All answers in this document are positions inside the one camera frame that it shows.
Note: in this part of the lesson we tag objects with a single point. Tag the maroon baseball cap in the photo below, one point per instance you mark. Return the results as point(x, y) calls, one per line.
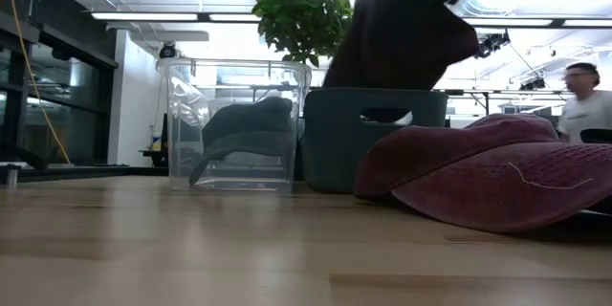
point(478, 181)
point(401, 43)

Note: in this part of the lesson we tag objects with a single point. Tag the ceiling light strip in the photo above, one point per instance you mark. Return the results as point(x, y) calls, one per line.
point(234, 17)
point(143, 16)
point(588, 23)
point(507, 22)

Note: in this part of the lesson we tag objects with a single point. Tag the green potted plant black pot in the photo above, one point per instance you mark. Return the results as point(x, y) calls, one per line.
point(301, 19)

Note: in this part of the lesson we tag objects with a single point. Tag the teal plastic bin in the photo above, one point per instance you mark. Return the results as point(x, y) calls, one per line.
point(334, 153)

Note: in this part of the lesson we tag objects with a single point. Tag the person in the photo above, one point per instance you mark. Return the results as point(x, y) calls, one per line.
point(585, 110)

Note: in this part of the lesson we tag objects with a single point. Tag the clear plastic bin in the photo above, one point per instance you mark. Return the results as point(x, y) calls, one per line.
point(179, 153)

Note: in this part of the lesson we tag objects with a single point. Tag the yellow blue bottle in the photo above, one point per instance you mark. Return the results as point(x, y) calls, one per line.
point(156, 142)

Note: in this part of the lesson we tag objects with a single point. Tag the black ceiling camera rig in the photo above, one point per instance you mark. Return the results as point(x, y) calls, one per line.
point(533, 83)
point(492, 43)

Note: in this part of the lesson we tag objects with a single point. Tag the black dome camera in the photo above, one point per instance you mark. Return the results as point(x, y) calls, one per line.
point(168, 51)

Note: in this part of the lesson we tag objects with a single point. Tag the silver metal post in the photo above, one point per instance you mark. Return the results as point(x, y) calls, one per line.
point(10, 175)

